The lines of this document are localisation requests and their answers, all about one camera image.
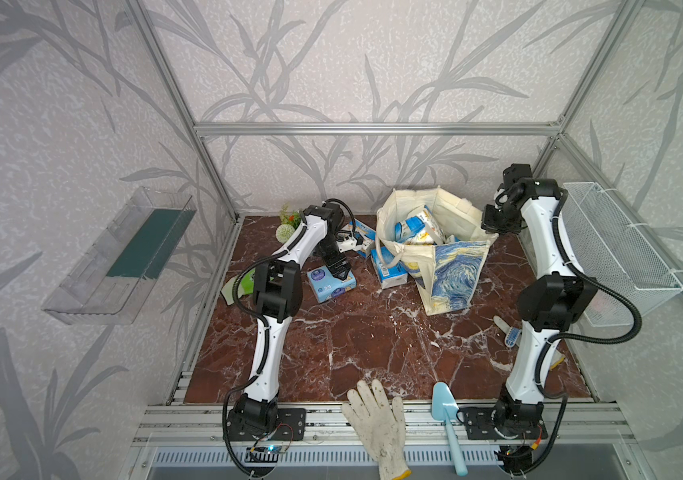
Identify light blue Vinda tissue pack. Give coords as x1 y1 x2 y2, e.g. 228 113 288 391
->
307 266 357 303

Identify orange blue tissue pack back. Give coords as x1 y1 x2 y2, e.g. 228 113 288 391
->
338 220 375 258

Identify orange blue tissue pack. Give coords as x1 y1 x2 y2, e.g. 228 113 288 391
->
395 205 445 245
338 220 375 258

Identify canvas bag with blue painting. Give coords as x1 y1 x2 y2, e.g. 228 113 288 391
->
375 188 499 315

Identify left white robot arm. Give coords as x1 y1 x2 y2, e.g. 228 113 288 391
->
227 198 355 432

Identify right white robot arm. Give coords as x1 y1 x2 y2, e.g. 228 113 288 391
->
481 164 597 422

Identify blue white upright tissue pack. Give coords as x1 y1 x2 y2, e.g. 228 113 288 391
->
371 246 409 289

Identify artificial green flower plant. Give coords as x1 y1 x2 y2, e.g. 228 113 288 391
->
276 204 303 244

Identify green black work glove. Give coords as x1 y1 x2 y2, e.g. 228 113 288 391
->
221 269 255 306

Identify blue dotted white glove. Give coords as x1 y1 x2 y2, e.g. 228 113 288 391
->
493 315 565 370

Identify white cotton glove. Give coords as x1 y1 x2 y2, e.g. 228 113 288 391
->
341 379 411 480

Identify teal plastic trowel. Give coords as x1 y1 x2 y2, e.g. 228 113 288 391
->
431 382 467 477

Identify black corrugated left cable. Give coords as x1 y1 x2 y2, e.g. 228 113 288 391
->
220 197 359 478

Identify black corrugated cable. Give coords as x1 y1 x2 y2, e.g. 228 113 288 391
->
220 197 359 478
532 188 643 402

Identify white wire basket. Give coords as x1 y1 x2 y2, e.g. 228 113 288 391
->
563 182 683 316

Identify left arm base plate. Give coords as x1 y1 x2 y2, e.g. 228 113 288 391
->
225 408 308 441

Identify black corrugated right cable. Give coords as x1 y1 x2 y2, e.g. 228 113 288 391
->
532 188 643 402

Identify clear plastic wall shelf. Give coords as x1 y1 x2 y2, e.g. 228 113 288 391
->
42 187 197 326

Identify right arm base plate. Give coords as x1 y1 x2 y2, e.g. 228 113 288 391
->
457 404 549 442

